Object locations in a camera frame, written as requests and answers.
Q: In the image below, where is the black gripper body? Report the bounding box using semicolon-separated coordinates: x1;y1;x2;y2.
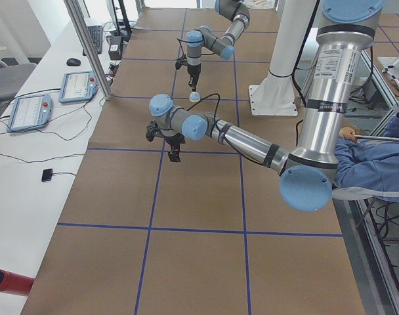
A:
187;64;201;80
165;133;186;148

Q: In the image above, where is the blue call bell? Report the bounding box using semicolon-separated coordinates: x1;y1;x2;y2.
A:
189;91;201;103

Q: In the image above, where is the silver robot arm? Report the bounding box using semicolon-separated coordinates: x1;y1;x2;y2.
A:
178;1;250;93
146;1;384;211

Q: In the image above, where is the person's hand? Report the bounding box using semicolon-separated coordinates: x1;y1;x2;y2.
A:
339;127;359;143

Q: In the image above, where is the black adapter box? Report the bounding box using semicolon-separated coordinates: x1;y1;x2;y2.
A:
108;36;123;60

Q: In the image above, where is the black keyboard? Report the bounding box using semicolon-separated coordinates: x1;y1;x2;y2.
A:
87;25;103;54

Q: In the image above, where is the far teach pendant tablet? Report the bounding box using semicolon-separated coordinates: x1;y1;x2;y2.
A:
58;71;98;104

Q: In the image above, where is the teach pendant tablet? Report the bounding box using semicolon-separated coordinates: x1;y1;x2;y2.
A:
58;71;98;104
6;94;53;133

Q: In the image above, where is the black computer mouse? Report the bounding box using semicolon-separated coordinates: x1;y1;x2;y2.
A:
66;58;81;67

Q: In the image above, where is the small black puck device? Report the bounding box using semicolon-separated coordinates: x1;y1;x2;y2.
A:
41;168;53;182

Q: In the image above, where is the near teach pendant tablet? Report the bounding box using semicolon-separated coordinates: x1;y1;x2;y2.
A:
6;94;53;133

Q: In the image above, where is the metal rod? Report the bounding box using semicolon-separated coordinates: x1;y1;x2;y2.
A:
355;135;399;142

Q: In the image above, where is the grey office chair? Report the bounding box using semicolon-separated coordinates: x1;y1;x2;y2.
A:
0;60;37;115

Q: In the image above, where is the person in blue sweater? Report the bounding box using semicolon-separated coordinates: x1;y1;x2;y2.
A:
330;106;399;203

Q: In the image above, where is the red cylinder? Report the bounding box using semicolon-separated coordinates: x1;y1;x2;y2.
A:
0;269;34;297

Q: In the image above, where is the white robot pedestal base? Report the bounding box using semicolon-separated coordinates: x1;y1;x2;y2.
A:
249;0;319;117

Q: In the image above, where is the grey aluminium frame post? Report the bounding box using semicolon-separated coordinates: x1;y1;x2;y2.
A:
64;0;112;100

